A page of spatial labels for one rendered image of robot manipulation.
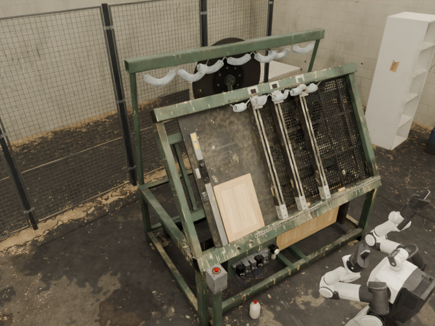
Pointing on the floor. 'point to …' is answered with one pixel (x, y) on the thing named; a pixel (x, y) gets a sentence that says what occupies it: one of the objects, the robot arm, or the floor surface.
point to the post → (217, 308)
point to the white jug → (254, 309)
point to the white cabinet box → (399, 77)
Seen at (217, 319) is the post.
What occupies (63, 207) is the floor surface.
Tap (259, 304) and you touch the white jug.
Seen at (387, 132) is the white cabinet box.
